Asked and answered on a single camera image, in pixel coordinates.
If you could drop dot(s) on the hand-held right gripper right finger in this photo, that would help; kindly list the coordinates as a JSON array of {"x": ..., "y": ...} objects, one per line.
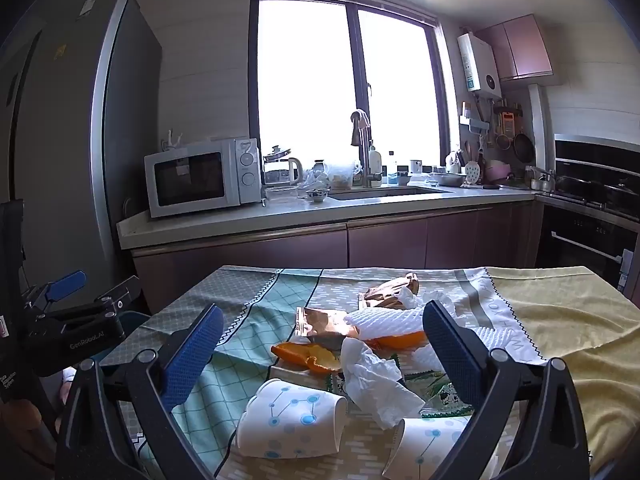
[{"x": 450, "y": 350}]

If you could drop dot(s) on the hanging black frying pan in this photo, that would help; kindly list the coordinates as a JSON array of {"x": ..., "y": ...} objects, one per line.
[{"x": 524, "y": 147}]

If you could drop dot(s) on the pink bowl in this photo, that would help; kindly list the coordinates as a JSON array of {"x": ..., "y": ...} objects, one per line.
[{"x": 497, "y": 171}]

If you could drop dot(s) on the clear glass container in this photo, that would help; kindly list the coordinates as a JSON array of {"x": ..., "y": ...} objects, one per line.
[{"x": 280, "y": 193}]

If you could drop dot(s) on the yellow towel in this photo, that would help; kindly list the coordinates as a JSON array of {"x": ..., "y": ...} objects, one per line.
[{"x": 575, "y": 310}]

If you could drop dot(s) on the white microwave oven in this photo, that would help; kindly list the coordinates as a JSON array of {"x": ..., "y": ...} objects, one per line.
[{"x": 200, "y": 180}]

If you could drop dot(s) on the copper foil snack wrapper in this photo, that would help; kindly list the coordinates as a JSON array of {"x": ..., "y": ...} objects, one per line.
[{"x": 325, "y": 322}]

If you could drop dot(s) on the clear bottle black cap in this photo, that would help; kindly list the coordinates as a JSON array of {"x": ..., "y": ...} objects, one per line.
[{"x": 392, "y": 167}]

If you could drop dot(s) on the white perforated spatula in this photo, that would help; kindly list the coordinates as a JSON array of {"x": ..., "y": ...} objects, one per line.
[{"x": 472, "y": 174}]

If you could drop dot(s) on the small blue patterned bowl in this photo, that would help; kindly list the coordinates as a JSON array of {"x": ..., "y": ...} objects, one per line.
[{"x": 317, "y": 195}]

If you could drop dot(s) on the patterned green tablecloth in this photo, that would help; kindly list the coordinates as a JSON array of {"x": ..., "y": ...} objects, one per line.
[{"x": 240, "y": 320}]

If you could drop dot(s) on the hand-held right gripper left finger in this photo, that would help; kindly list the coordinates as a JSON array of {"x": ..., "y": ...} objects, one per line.
[{"x": 192, "y": 355}]

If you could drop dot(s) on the white kitchen countertop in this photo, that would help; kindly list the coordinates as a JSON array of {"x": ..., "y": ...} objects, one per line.
[{"x": 225, "y": 220}]

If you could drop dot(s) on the glass electric kettle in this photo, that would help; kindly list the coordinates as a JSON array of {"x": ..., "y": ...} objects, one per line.
[{"x": 280, "y": 167}]

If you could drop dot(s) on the pink wall cabinet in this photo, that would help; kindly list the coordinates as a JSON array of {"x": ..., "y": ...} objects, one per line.
[{"x": 520, "y": 47}]

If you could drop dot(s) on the dark framed window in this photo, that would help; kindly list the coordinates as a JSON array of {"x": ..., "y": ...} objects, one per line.
[{"x": 350, "y": 85}]

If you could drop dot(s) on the blue trash bin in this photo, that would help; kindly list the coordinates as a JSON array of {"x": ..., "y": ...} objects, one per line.
[{"x": 136, "y": 318}]

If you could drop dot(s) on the white tissue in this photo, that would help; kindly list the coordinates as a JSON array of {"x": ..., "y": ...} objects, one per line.
[
  {"x": 440, "y": 297},
  {"x": 375, "y": 375}
]

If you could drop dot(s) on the metal bowl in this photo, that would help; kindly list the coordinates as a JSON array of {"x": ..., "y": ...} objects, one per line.
[{"x": 447, "y": 178}]

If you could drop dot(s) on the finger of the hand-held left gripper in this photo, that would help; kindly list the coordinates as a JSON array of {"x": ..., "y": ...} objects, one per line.
[
  {"x": 117, "y": 296},
  {"x": 67, "y": 282}
]

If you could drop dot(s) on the kitchen sink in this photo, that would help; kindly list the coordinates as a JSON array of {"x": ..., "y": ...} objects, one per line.
[{"x": 385, "y": 192}]

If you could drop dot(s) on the metal kitchen faucet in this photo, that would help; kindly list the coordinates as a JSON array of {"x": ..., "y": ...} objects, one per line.
[{"x": 362, "y": 150}]

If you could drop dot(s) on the orange peel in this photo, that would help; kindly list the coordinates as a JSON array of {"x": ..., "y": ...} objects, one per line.
[
  {"x": 400, "y": 340},
  {"x": 305, "y": 355}
]

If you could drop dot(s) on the white soap bottle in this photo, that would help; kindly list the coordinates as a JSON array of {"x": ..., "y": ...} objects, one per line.
[{"x": 375, "y": 165}]

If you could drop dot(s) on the wall utensil rack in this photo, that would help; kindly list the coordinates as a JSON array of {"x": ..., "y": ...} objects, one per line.
[{"x": 492, "y": 117}]

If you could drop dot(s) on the brown base cabinets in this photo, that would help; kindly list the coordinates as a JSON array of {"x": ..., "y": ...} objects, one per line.
[{"x": 300, "y": 250}]

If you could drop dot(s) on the clear plastic bag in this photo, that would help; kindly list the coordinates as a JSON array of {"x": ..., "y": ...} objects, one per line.
[{"x": 315, "y": 175}]

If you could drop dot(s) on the black built-in oven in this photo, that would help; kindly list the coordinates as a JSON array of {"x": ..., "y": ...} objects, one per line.
[
  {"x": 600, "y": 175},
  {"x": 585, "y": 250}
]

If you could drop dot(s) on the blue dotted paper cup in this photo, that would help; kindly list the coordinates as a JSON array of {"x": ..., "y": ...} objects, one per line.
[
  {"x": 290, "y": 422},
  {"x": 430, "y": 447}
]

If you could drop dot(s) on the white mug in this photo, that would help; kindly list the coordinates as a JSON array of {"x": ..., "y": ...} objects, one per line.
[{"x": 416, "y": 166}]

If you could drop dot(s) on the white water heater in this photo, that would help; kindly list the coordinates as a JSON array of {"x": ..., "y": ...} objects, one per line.
[{"x": 480, "y": 65}]

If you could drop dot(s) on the grey refrigerator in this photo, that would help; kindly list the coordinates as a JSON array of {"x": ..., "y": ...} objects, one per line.
[{"x": 65, "y": 160}]

